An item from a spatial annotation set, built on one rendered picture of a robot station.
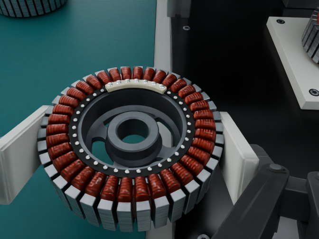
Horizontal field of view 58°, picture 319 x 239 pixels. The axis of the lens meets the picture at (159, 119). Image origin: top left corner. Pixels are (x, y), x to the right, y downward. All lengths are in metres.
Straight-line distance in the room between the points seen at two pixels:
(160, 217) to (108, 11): 0.35
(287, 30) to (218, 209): 0.25
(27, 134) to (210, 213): 0.13
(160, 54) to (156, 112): 0.17
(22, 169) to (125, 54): 0.23
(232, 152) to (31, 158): 0.11
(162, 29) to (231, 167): 0.29
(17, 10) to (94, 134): 0.29
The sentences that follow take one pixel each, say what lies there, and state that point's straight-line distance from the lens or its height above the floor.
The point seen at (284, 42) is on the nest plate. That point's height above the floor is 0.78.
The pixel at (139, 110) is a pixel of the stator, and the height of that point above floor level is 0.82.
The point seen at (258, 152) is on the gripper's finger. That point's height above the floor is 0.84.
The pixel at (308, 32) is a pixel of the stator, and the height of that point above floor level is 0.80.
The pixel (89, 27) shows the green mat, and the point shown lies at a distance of 0.42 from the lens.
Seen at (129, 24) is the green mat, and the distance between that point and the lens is 0.42.
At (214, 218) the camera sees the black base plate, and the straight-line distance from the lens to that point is 0.22.
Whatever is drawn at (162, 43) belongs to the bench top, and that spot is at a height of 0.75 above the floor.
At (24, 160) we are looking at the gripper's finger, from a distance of 0.17.
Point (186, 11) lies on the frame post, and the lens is 0.40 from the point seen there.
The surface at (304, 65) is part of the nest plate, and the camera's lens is 0.34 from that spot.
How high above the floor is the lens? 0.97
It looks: 50 degrees down
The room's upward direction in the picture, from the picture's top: 3 degrees clockwise
